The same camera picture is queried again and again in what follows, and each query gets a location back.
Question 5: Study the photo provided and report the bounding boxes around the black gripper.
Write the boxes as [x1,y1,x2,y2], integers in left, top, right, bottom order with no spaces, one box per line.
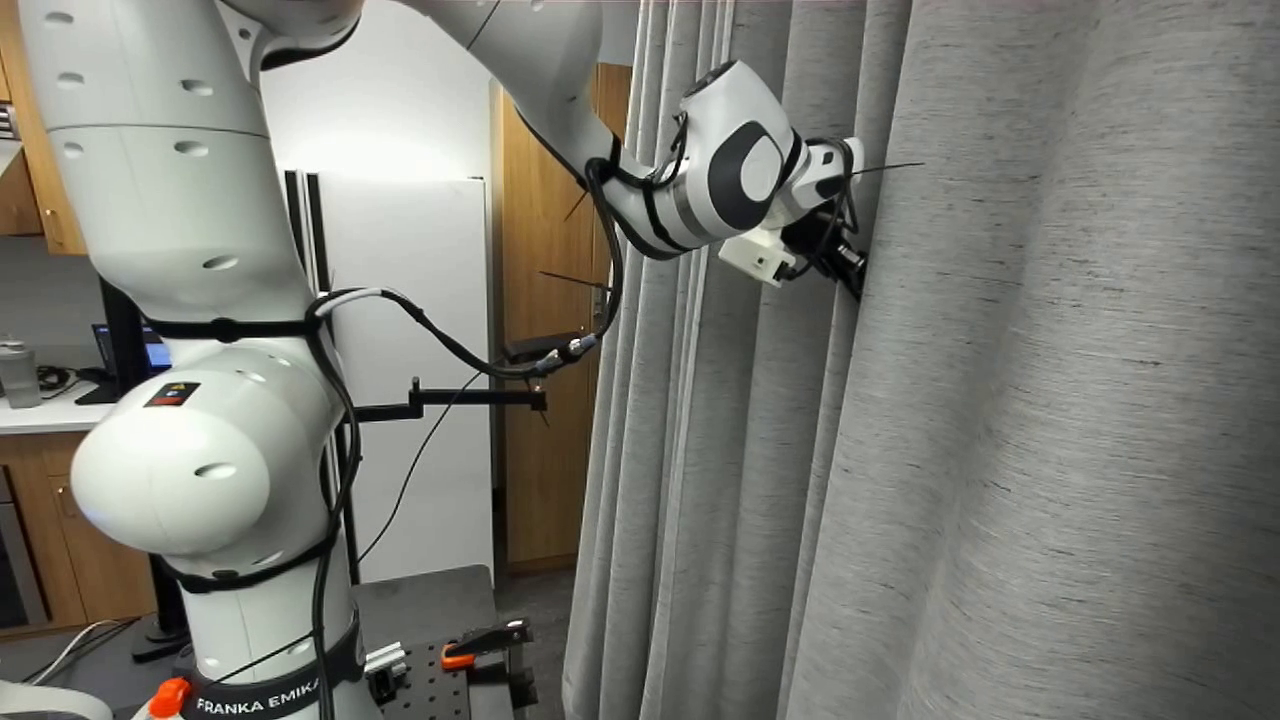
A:
[790,211,872,304]

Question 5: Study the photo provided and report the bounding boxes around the grey textured curtain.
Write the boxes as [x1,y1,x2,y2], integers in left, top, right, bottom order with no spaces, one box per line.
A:
[558,0,1280,720]

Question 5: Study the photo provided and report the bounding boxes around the black vertical stand rails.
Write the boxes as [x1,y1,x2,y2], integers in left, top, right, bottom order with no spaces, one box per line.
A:
[281,169,336,304]

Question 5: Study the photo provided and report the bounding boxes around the orange black bar clamp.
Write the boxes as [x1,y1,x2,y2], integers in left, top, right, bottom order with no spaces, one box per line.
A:
[435,611,540,681]

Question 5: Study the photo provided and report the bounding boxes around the black perforated work table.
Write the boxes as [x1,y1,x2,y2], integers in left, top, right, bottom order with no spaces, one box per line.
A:
[355,637,543,720]

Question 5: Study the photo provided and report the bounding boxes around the white countertop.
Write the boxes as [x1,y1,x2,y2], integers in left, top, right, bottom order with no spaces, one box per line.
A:
[0,380,130,440]

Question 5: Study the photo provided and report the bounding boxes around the clear glass jar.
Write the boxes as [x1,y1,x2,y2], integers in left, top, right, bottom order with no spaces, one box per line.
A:
[0,336,43,412]

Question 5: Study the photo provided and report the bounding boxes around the wooden base cabinet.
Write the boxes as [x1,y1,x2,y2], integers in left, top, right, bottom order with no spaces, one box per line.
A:
[0,433,165,633]

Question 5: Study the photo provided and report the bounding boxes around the white round object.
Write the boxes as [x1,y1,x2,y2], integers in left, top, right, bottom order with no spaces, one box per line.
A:
[0,676,111,720]

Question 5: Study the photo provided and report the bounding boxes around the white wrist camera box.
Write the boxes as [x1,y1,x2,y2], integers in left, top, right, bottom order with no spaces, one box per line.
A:
[715,220,819,293]

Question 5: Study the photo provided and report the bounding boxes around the black door handle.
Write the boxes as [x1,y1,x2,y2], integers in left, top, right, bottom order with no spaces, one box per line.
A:
[502,339,591,380]

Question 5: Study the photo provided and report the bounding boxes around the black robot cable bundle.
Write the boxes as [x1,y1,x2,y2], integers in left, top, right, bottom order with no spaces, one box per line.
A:
[299,109,699,720]

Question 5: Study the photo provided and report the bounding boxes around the thin black wire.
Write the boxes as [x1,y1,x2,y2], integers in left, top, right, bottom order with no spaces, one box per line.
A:
[352,372,492,569]

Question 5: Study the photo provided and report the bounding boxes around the small silver metal bracket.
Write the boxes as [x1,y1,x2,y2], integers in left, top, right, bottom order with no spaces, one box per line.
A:
[362,639,412,681]

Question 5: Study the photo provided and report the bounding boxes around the orange clamp handle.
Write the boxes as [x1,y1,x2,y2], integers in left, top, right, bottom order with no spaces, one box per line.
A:
[143,672,200,720]

